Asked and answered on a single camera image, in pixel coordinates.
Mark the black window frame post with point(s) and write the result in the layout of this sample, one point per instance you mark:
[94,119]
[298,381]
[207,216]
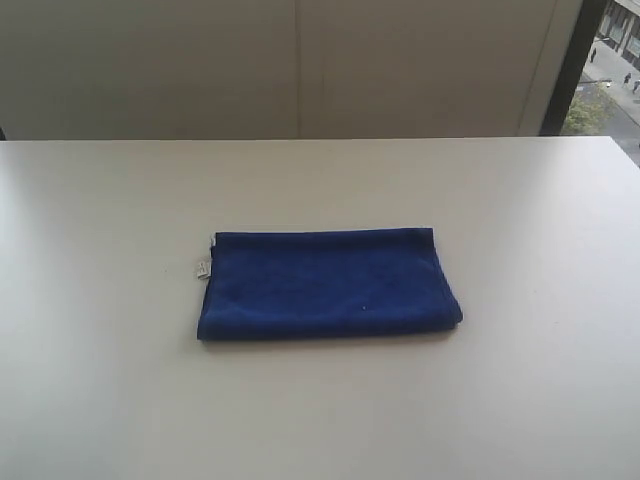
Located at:
[587,22]

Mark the blue microfiber towel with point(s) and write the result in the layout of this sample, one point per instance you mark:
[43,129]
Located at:
[324,285]

